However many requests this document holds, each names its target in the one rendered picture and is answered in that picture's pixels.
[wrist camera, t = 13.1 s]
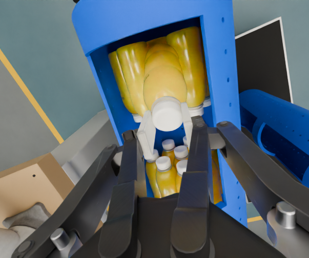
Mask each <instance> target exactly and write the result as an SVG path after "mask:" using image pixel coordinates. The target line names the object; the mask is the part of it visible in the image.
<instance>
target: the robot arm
mask: <svg viewBox="0 0 309 258"><path fill-rule="evenodd" d="M180 105H181V111H182V118H183V124H184V130H185V133H186V138H187V142H188V147H189V155H188V161H187V168H186V171H184V172H183V173H182V178H181V184H180V190H179V192H177V193H174V194H171V195H168V196H165V197H162V198H151V197H147V187H146V174H145V162H144V158H145V159H146V160H148V159H152V156H153V148H154V141H155V134H156V128H155V126H154V124H153V121H152V114H151V111H150V110H147V111H145V113H144V116H143V118H142V121H141V124H140V126H139V128H137V129H135V130H127V131H125V132H123V133H122V138H123V140H124V144H123V145H122V146H120V147H117V145H116V144H109V145H107V146H106V147H105V148H104V149H103V150H102V152H101V153H100V154H99V155H98V157H97V158H96V159H95V161H94V162H93V163H92V164H91V166H90V167H89V168H88V170H87V171H86V172H85V173H84V175H83V176H82V177H81V179H80V180H79V181H78V182H77V184H76V185H75V186H74V187H73V189H72V190H71V191H70V193H69V194H68V195H67V197H66V198H65V199H64V200H63V202H62V203H61V204H60V206H59V207H58V208H57V210H56V211H55V212H54V214H53V215H51V214H50V213H49V212H48V211H47V209H46V208H45V206H44V204H43V203H41V202H37V203H36V204H35V205H34V206H33V207H31V208H29V209H27V210H25V211H23V212H21V213H19V214H17V215H15V216H13V217H8V218H5V219H4V220H3V221H2V224H3V226H5V227H6V228H7V229H4V228H0V258H309V188H308V187H306V186H304V185H302V184H301V183H299V182H297V181H295V180H294V179H293V178H292V177H291V176H290V175H289V174H288V173H287V172H285V171H284V170H283V169H282V168H281V167H280V166H279V165H278V164H277V163H276V162H275V161H273V160H272V159H271V158H270V157H269V156H268V155H267V154H266V153H265V152H264V151H263V150H261V149H260V148H259V147H258V146H257V145H256V144H255V143H254V142H253V141H252V140H251V139H249V138H248V137H247V136H246V135H245V134H244V133H243V132H242V131H241V130H240V129H239V128H237V127H236V126H235V125H234V124H233V123H232V122H229V121H222V122H218V123H217V124H216V127H208V125H207V124H206V123H205V122H204V120H203V118H202V116H200V115H198V116H193V117H191V116H190V113H189V109H188V105H187V103H186V102H182V103H181V104H180ZM211 149H219V151H220V153H221V154H222V156H223V157H224V159H225V161H226V162H227V164H228V166H229V167H230V169H231V170H232V172H233V173H234V175H235V177H236V178H237V180H238V181H239V183H240V184H241V186H242V188H243V189H244V191H245V192H246V194H247V196H248V197H249V198H250V200H251V202H252V203H253V205H254V206H255V208H256V209H257V211H258V213H259V214H260V216H261V217H262V219H263V220H264V221H265V223H266V224H267V235H268V237H269V239H270V241H271V242H272V243H273V245H274V246H272V245H270V244H269V243H267V242H266V241H265V240H263V239H262V238H261V237H259V236H258V235H256V234H255V233H253V232H252V231H251V230H249V229H248V228H246V227H245V226H244V225H242V224H241V223H240V222H238V221H237V220H235V219H234V218H233V217H231V216H230V215H229V214H227V213H226V212H225V211H223V210H222V209H220V208H219V207H218V206H216V205H215V204H214V195H213V175H212V152H211ZM143 155H144V158H143ZM109 201H110V205H109V210H108V215H107V220H106V221H105V222H104V223H103V225H102V227H101V228H99V229H98V230H97V231H96V229H97V226H98V224H99V222H100V220H101V218H102V216H103V214H104V212H105V210H106V208H107V206H108V204H109ZM95 231H96V232H95Z"/></svg>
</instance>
